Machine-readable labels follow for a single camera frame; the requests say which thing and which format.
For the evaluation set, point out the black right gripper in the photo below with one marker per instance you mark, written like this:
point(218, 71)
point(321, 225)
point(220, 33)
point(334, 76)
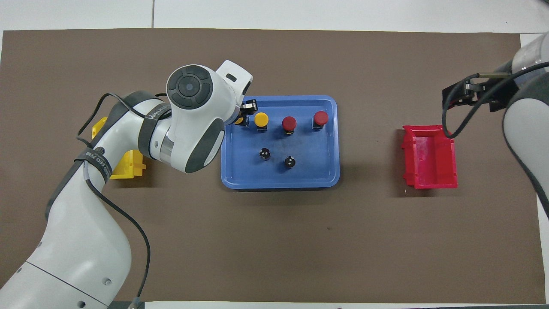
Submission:
point(497, 96)

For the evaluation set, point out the yellow push button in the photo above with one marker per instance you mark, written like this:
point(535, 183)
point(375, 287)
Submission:
point(261, 119)
point(239, 121)

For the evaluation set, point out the red push button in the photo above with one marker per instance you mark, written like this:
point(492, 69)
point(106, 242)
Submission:
point(289, 123)
point(320, 118)

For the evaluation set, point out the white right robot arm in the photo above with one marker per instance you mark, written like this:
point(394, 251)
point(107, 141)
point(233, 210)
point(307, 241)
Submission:
point(527, 124)

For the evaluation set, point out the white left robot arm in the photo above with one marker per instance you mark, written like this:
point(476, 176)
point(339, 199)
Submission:
point(85, 240)

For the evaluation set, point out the blue plastic tray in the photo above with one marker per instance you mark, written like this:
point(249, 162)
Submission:
point(309, 171)

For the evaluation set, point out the small black cylinder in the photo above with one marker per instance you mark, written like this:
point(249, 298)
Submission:
point(265, 153)
point(290, 162)

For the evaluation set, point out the red plastic bin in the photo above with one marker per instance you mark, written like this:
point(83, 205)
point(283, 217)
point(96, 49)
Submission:
point(429, 159)

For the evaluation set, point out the yellow plastic bin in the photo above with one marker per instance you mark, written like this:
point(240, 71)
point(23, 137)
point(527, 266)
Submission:
point(128, 165)

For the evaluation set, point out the brown table mat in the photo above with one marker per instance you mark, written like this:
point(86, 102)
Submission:
point(274, 240)

